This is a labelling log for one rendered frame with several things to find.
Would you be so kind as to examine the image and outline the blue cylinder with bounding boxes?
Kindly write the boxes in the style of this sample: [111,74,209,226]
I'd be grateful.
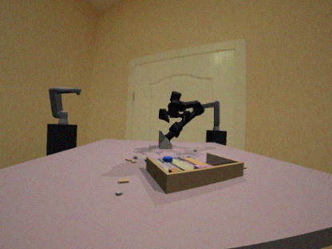
[164,156,172,163]

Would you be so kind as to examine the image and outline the brown wooden open-top box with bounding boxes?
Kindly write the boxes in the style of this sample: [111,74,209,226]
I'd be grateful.
[146,150,244,194]

